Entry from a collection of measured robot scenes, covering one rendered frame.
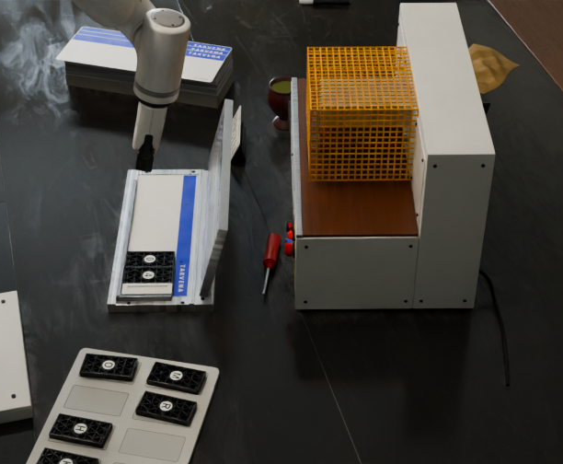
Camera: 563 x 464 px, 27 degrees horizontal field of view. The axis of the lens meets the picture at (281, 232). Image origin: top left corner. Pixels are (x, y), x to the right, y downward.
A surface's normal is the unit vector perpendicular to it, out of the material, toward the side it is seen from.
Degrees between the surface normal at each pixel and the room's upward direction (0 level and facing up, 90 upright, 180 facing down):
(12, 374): 0
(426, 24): 0
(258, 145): 0
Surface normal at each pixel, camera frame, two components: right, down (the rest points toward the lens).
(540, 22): 0.00, -0.77
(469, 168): 0.01, 0.64
